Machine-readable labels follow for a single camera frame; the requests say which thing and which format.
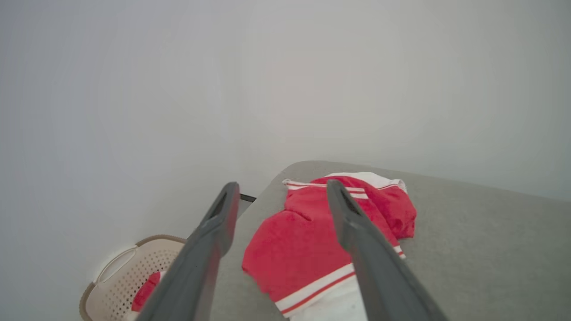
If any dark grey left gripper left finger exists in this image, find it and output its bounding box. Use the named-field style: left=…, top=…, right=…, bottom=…
left=136, top=181, right=240, bottom=321

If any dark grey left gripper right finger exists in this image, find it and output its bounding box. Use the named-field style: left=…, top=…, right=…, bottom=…
left=327, top=179, right=447, bottom=321

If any red and white garment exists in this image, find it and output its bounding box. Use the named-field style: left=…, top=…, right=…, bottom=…
left=242, top=172, right=418, bottom=321

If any red cloth in basket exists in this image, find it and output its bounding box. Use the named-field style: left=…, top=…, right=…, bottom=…
left=131, top=271, right=162, bottom=313

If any beige perforated laundry basket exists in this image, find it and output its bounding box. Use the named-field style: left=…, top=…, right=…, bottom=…
left=79, top=235, right=187, bottom=321

